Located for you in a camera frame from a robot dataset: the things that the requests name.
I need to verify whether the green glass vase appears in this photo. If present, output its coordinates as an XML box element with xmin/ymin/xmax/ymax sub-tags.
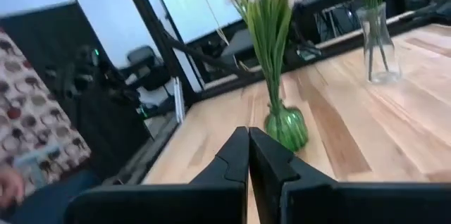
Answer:
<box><xmin>264</xmin><ymin>102</ymin><xmax>309</xmax><ymax>153</ymax></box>

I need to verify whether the clear smooth glass carafe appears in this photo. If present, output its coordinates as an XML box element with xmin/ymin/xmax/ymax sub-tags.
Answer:
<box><xmin>355</xmin><ymin>1</ymin><xmax>402</xmax><ymax>85</ymax></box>

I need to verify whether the pale handheld device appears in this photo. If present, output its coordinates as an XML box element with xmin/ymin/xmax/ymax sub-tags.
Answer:
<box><xmin>13</xmin><ymin>142</ymin><xmax>61</xmax><ymax>187</ymax></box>

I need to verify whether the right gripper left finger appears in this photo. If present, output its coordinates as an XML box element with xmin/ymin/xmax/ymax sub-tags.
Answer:
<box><xmin>65</xmin><ymin>127</ymin><xmax>249</xmax><ymax>224</ymax></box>

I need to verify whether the person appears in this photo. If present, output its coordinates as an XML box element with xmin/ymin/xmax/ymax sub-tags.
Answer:
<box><xmin>0</xmin><ymin>30</ymin><xmax>103</xmax><ymax>224</ymax></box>

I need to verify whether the person's hand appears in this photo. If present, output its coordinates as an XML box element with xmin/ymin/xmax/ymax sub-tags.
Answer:
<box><xmin>0</xmin><ymin>173</ymin><xmax>25</xmax><ymax>211</ymax></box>

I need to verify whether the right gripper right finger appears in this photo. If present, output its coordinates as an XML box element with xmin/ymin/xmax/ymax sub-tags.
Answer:
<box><xmin>249</xmin><ymin>127</ymin><xmax>451</xmax><ymax>224</ymax></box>

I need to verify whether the black aluminium table frame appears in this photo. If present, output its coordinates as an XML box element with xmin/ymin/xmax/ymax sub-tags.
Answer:
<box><xmin>118</xmin><ymin>0</ymin><xmax>451</xmax><ymax>107</ymax></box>

